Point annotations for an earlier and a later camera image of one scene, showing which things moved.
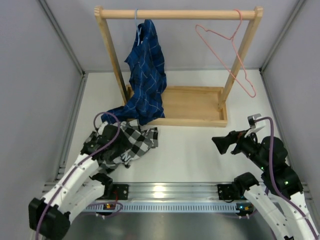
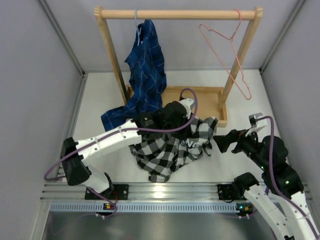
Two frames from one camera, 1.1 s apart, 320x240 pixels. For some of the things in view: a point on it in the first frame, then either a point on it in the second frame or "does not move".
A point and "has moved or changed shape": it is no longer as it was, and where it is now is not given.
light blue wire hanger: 138,29 does not move
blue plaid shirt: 146,100 does not move
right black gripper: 222,143 does not move
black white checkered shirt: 142,139 has moved or changed shape
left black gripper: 123,145 to 186,131
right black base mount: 229,192 does not move
